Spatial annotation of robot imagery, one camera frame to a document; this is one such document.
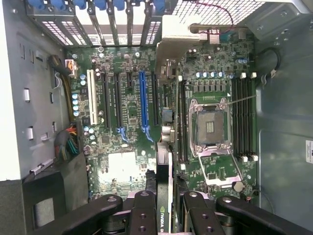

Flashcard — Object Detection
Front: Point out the black looped cable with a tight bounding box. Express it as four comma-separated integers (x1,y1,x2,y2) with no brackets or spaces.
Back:
256,47,282,83

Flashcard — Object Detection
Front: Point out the white expansion slot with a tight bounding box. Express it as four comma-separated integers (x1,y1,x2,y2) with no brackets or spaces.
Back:
87,70,99,125

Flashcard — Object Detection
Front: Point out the blue expansion slot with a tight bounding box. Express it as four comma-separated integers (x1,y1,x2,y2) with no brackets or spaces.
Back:
138,70,149,128

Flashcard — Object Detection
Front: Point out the thin purple wire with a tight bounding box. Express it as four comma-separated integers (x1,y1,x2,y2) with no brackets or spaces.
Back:
195,0,235,32

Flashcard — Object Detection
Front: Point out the yellow black power cable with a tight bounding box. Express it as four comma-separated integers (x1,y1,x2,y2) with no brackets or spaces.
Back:
48,55,79,123

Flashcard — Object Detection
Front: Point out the round coin battery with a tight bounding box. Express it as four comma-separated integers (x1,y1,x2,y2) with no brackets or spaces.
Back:
232,181,245,193

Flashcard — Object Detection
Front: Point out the black RAM slot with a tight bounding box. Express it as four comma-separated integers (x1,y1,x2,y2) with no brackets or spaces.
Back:
248,73,257,162
231,73,239,162
183,80,190,164
237,73,244,162
178,75,184,164
243,73,249,162

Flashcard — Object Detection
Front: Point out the CPU socket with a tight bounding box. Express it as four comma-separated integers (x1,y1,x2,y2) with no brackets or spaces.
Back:
188,97,233,157

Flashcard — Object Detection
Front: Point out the green motherboard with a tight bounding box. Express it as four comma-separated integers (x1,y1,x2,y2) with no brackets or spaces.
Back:
65,28,259,204

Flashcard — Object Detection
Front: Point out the black open PC case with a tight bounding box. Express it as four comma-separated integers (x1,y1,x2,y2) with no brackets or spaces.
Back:
0,0,313,235

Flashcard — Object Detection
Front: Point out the multicolour power cable bundle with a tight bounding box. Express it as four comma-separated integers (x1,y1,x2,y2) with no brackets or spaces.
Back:
54,122,81,162

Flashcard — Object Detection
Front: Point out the silver chipset heatsink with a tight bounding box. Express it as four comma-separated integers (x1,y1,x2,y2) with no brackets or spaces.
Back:
107,151,137,183

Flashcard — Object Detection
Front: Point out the metal socket cover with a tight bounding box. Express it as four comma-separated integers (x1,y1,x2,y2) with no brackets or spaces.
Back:
199,148,245,187

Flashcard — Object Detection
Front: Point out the thin metal locking lever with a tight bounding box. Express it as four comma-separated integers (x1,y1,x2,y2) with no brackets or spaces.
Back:
228,94,257,105

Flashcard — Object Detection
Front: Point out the white label sticker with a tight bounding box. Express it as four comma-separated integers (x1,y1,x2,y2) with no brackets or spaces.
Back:
305,139,313,163

